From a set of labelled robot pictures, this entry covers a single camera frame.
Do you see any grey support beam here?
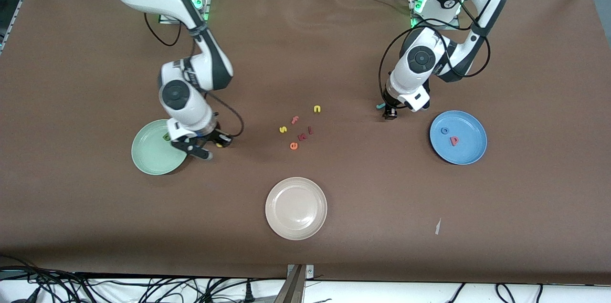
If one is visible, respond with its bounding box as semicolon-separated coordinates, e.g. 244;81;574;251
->
273;265;306;303

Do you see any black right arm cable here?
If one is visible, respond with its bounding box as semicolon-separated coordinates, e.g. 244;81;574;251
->
144;12;245;139

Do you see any metal table edge bracket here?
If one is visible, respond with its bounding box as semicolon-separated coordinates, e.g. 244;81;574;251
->
287;264;315;280

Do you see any aluminium frame profile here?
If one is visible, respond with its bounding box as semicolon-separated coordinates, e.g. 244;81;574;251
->
0;0;48;55

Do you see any blue plate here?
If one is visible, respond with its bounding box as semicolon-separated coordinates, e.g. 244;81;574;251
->
429;110;488;166

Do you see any beige plate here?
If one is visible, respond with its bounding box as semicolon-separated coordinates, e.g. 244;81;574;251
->
265;177;328;240

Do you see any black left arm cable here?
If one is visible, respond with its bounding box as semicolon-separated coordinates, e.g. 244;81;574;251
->
379;19;492;109

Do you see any black floor cable bundle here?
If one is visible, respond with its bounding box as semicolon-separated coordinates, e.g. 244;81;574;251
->
0;254;287;303

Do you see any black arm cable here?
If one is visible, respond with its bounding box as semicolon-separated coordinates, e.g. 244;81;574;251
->
144;12;245;139
379;19;492;109

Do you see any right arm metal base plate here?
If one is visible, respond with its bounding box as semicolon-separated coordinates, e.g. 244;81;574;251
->
158;0;211;25

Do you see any green plate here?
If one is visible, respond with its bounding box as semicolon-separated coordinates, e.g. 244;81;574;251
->
131;119;190;176

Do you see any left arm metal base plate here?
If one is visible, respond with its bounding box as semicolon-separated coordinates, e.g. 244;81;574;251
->
409;0;461;31

